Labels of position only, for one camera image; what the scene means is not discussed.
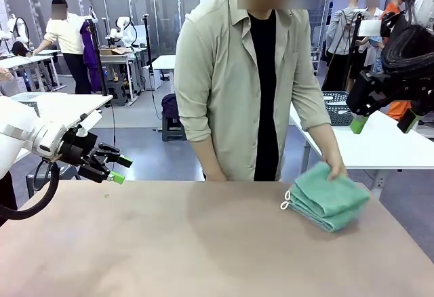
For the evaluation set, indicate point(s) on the hanging purple garment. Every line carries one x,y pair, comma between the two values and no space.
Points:
89,56

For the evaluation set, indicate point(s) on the person in white shirt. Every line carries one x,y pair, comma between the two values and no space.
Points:
68,36

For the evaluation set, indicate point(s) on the white table with square legs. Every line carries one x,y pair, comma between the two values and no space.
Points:
373,148

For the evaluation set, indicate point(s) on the white height-adjustable desk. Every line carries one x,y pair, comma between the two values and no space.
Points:
166,61

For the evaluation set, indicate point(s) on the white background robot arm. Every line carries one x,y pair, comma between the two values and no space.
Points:
127,34
20,32

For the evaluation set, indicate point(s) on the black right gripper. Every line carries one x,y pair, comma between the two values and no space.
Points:
364,90

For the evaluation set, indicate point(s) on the open cardboard box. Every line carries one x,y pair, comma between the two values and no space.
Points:
113,51

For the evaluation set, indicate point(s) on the person's right hand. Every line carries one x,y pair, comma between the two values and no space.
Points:
215,176

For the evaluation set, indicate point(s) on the mannequin in orange jacket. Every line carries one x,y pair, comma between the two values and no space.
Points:
391,8

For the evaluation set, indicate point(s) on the grey plastic basket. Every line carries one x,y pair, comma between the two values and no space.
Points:
339,115

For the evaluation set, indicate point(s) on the black purple backpack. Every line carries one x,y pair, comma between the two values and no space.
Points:
169,105

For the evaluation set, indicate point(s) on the green towel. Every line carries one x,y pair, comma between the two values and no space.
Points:
325,195

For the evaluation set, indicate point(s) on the grey step stool under backpack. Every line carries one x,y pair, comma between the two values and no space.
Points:
173,131

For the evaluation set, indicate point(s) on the wooden shoe shelf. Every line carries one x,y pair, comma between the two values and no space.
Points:
315,61

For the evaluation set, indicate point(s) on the mannequin in grey jacket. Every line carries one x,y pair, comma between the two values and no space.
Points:
340,32

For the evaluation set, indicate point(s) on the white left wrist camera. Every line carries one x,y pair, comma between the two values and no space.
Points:
89,122

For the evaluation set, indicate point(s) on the person's left hand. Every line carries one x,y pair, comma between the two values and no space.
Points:
335,169

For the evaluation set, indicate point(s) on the long white workbench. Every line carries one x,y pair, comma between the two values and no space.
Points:
20,60

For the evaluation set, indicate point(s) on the white framed workbench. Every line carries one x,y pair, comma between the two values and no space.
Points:
118,60

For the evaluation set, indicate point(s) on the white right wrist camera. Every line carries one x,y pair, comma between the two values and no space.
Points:
371,28

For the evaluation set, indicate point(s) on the mannequin in blue dress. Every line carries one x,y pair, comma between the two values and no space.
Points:
374,49

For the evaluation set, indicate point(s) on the person in beige shirt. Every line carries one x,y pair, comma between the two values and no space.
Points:
220,73

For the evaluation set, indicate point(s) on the black tripod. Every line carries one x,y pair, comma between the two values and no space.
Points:
352,39

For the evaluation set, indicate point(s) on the person's right forearm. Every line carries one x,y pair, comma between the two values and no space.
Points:
208,156

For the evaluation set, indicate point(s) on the black camera pole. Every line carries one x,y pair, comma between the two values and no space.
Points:
148,49
101,73

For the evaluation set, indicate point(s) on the white table with round leg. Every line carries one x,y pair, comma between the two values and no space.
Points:
74,107

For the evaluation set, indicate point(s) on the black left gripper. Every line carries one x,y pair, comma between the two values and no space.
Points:
79,154

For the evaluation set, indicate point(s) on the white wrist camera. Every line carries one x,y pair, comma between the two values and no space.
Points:
89,122
371,28

